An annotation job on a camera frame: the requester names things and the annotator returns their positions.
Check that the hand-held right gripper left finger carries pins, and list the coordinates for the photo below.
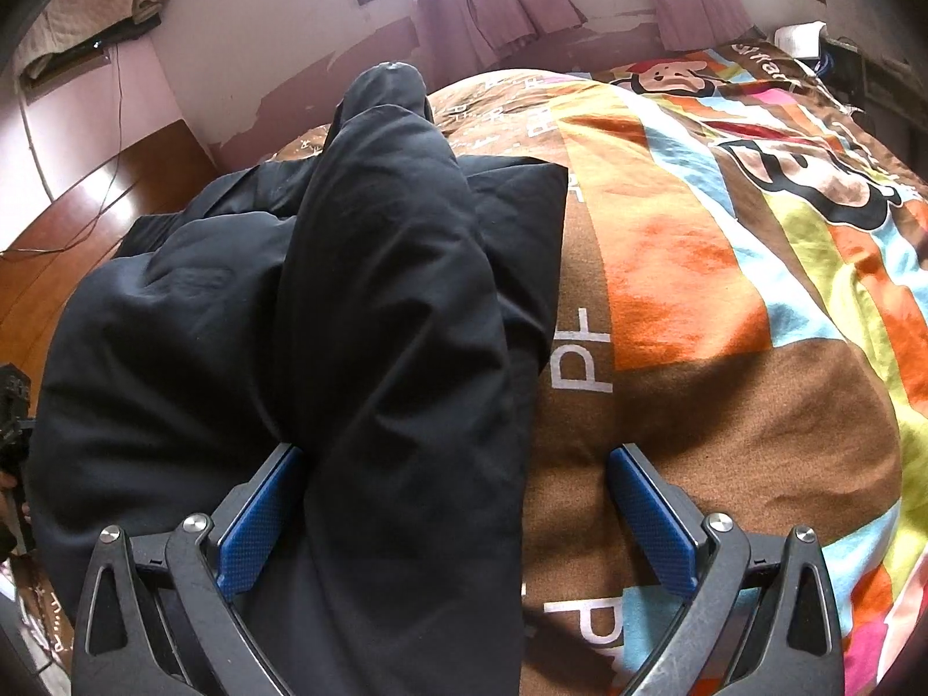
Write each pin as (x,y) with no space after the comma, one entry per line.
(254,522)

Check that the dark navy puffer jacket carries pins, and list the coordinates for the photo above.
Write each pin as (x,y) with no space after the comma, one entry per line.
(362,304)

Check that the white container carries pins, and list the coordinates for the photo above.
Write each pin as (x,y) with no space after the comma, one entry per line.
(797,38)

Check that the colourful printed blanket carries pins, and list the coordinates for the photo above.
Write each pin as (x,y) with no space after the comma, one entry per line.
(725,377)

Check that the beige quilted cloth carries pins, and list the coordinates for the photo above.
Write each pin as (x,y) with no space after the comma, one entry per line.
(87,7)

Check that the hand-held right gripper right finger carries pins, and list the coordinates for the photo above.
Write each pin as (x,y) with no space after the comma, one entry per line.
(652,522)

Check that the dark cabinet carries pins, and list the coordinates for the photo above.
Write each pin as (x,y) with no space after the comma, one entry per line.
(877,83)

